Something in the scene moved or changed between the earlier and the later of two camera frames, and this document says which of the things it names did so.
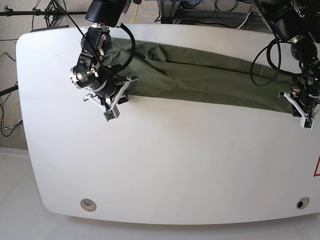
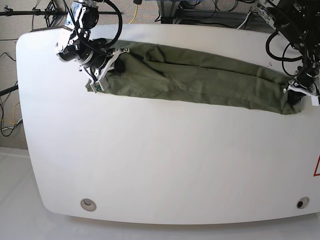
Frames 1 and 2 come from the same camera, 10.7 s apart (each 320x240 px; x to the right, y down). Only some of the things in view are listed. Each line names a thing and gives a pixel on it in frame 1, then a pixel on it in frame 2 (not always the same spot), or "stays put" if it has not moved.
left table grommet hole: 88,204 stays put
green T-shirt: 161,72 stays put
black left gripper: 110,90 -> 99,60
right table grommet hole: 302,203 stays put
